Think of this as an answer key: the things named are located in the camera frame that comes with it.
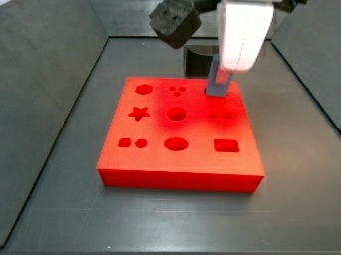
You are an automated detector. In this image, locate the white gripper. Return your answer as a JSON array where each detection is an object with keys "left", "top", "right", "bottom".
[{"left": 206, "top": 0, "right": 275, "bottom": 97}]

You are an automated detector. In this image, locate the dark grey arch block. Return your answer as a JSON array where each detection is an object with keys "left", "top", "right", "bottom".
[{"left": 184, "top": 45, "right": 220, "bottom": 77}]

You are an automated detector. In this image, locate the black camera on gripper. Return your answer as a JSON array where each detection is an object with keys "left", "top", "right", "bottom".
[{"left": 150, "top": 0, "right": 201, "bottom": 49}]

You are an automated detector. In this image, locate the red foam shape-sorter block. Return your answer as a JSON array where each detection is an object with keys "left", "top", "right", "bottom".
[{"left": 98, "top": 77, "right": 265, "bottom": 192}]

